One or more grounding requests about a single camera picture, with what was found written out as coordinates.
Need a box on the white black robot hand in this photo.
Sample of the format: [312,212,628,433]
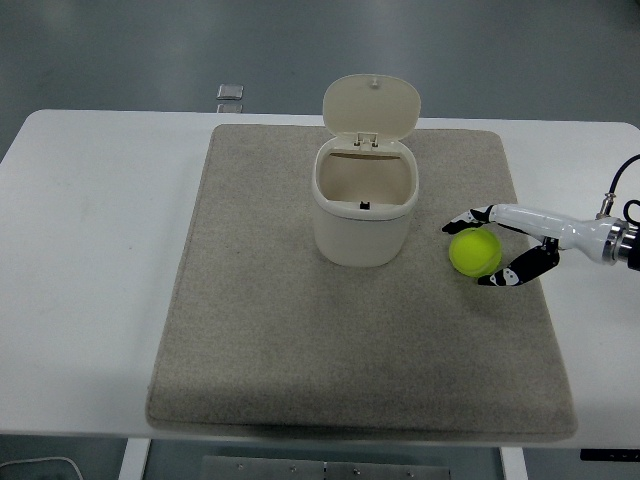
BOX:
[441,203,615,291]

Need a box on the yellow-green tennis ball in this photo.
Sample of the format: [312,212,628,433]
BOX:
[448,227,503,278]

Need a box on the cream bin with open lid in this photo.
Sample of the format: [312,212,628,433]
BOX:
[312,73,422,268]

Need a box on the beige-grey felt mat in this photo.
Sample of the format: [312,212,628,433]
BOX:
[144,123,579,442]

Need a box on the white table leg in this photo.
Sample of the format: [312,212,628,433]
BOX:
[118,438,152,480]
[499,446,526,480]

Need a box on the black table control panel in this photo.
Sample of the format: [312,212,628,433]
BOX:
[579,448,640,462]

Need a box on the grey metal plate with screws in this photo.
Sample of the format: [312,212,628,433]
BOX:
[201,455,451,480]

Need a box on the silver floor outlet cover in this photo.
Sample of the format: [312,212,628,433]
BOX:
[215,83,245,114]

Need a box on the white cable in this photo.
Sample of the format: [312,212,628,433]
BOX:
[0,455,84,480]

